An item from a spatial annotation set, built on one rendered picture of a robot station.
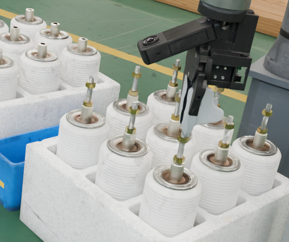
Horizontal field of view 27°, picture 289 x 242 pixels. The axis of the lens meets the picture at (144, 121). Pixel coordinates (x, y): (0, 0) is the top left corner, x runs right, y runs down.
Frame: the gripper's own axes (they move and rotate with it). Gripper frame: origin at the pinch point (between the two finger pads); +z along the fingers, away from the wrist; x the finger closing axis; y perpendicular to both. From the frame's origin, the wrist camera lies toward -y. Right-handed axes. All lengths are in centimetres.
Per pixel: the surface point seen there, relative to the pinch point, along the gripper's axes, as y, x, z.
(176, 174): 0.3, -1.1, 8.1
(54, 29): -21, 65, 8
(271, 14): 82, 187, 27
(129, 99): -5.1, 25.0, 7.2
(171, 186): -0.6, -3.0, 9.3
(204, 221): 7.2, -0.6, 17.4
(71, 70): -16, 53, 14
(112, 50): 2, 131, 35
